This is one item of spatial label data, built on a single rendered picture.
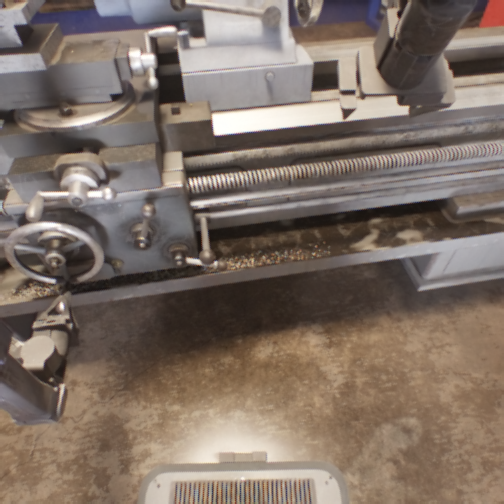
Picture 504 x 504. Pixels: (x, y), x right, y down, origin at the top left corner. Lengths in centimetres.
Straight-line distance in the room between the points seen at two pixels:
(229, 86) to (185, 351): 97
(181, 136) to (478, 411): 131
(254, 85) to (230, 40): 12
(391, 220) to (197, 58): 84
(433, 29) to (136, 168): 61
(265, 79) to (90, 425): 123
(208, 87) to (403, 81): 63
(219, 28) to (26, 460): 141
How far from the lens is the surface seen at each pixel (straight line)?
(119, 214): 94
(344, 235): 131
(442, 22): 44
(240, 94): 105
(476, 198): 152
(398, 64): 48
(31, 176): 90
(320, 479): 109
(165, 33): 93
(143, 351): 155
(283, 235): 128
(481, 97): 126
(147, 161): 84
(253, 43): 104
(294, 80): 107
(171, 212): 93
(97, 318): 169
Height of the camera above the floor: 133
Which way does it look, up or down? 49 degrees down
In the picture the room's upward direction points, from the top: 2 degrees counter-clockwise
